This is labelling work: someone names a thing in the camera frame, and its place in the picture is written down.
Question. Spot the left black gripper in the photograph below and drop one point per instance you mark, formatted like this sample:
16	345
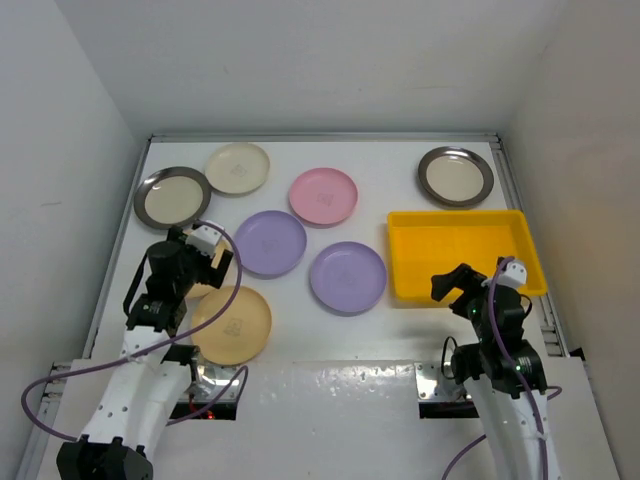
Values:
209	275

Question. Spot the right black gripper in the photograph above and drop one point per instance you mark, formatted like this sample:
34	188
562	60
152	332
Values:
462	278

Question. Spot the purple plastic plate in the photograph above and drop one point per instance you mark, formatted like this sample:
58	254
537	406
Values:
348	277
270	243

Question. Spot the yellow plastic plate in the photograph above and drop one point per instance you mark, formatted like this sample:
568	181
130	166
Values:
200	290
240	333

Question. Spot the steel rimmed plate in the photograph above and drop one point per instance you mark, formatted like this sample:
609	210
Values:
454	177
174	196

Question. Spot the cream plastic plate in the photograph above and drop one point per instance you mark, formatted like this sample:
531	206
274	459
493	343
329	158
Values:
237	168

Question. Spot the pink plastic plate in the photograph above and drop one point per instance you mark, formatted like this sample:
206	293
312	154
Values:
323	196

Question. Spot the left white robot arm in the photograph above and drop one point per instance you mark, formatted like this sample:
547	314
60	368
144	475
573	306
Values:
153	370

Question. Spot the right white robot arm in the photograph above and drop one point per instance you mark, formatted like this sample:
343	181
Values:
501	371

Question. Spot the yellow plastic bin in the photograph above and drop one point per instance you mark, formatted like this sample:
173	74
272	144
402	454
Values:
427	243

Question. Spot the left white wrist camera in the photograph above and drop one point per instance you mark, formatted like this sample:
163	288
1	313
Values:
205	239

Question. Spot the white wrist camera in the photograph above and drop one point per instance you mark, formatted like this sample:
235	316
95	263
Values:
205	239
512	274

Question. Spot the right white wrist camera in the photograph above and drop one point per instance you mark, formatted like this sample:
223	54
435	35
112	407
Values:
512	274

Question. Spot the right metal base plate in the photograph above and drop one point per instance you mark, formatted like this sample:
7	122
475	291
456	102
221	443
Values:
433	387

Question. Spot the metal base plate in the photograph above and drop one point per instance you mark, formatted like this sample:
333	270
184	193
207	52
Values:
211	380
433	387

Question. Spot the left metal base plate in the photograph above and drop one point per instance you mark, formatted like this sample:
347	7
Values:
211	380

